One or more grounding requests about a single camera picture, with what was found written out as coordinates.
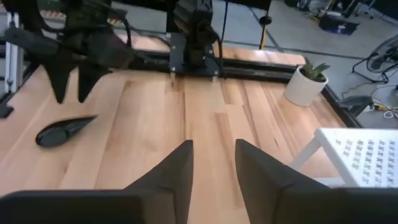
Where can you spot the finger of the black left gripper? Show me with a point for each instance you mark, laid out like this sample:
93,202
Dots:
88,81
60,77

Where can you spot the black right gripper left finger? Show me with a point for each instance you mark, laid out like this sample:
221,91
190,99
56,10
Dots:
174,180

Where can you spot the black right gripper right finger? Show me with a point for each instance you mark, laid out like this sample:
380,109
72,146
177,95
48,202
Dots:
261,180

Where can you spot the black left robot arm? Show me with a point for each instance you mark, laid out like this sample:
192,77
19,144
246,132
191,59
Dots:
194,18

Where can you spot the small black leaf-shaped plate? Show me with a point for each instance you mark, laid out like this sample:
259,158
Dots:
59,133

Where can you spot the white round plant pot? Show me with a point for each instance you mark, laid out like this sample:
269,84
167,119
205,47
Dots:
301,90

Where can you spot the white perforated metal shelf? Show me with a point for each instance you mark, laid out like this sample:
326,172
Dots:
357,149

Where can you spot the green succulent plant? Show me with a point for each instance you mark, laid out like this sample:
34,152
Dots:
314,73

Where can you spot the grey plastic object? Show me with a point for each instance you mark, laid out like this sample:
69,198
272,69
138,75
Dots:
354,104

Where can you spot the yellow pole with black knob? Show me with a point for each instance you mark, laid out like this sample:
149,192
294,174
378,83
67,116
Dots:
264,39

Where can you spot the dark blue box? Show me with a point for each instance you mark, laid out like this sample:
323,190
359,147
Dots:
339,26

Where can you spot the black floor fan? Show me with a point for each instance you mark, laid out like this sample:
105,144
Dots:
385,57

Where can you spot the silver aluminium frame post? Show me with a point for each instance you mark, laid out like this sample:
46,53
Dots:
14,62

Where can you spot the black table edge rail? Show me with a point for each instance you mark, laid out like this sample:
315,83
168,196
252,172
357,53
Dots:
264,70

